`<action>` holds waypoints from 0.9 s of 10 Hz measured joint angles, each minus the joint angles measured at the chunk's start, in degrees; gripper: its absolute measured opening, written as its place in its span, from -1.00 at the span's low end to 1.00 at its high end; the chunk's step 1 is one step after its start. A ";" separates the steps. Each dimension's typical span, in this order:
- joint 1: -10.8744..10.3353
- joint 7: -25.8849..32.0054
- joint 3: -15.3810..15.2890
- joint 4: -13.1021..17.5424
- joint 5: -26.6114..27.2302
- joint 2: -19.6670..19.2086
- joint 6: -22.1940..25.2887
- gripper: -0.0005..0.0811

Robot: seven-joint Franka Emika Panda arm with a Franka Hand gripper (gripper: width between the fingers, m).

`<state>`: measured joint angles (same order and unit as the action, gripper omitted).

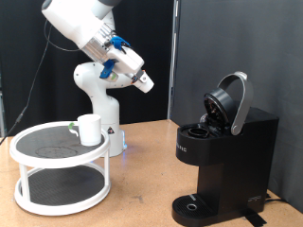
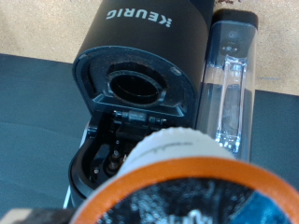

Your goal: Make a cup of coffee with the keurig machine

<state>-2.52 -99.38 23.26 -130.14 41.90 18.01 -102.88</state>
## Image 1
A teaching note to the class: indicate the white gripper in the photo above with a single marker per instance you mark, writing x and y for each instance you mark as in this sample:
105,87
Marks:
126,61

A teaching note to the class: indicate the black Keurig coffee machine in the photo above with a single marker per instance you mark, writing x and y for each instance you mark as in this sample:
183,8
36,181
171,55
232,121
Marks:
233,164

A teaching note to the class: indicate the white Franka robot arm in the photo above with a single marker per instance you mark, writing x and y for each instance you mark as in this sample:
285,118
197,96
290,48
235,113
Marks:
104,107

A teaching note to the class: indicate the black curtain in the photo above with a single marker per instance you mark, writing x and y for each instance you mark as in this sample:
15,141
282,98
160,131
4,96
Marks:
151,31

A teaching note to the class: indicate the grey backdrop cloth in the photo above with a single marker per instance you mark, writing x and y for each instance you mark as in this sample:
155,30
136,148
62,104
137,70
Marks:
221,38

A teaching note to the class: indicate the white two-tier turntable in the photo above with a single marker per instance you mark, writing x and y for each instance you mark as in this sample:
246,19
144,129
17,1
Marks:
60,161

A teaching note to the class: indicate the grey vertical frame post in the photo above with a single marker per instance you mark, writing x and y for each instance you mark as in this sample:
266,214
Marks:
173,63

